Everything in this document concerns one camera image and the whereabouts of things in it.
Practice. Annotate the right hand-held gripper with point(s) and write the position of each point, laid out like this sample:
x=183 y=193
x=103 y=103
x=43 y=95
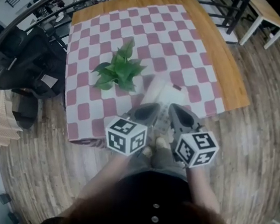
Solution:
x=196 y=149

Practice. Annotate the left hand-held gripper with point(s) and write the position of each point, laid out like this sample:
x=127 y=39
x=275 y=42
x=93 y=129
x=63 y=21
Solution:
x=124 y=136

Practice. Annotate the person's right forearm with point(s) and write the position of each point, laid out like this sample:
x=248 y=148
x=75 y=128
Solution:
x=201 y=187

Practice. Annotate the person's left forearm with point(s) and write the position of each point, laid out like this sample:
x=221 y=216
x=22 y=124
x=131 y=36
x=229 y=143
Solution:
x=106 y=176

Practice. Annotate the person's right shoe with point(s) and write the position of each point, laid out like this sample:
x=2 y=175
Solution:
x=161 y=143

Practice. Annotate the person's shoe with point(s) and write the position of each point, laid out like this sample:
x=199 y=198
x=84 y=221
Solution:
x=147 y=151
x=161 y=143

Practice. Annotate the person's left shoe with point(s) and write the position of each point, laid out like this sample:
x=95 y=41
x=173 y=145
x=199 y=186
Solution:
x=147 y=151

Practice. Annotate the person's grey trousers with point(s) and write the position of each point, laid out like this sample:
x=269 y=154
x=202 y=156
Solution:
x=161 y=162

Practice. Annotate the green potted plant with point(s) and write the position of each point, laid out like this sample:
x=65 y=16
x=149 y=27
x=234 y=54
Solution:
x=119 y=71

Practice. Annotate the person's black buttoned top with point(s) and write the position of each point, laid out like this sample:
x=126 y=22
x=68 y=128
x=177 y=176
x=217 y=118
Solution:
x=156 y=187

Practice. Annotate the wooden table white legs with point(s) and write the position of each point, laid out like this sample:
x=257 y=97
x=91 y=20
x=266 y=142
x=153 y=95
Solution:
x=219 y=63
x=268 y=13

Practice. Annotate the pink white checkered tablecloth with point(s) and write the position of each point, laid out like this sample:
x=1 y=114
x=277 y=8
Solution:
x=164 y=36

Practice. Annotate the black railing wooden handrail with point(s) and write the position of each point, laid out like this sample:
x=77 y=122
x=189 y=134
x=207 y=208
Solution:
x=237 y=14

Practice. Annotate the dark round table base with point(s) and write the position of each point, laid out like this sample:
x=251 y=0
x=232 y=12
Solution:
x=25 y=115

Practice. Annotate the black office chair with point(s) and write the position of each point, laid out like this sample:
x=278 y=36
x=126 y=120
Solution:
x=32 y=60
x=9 y=44

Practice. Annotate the small black floor stand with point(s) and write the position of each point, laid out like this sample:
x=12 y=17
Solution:
x=4 y=198
x=13 y=217

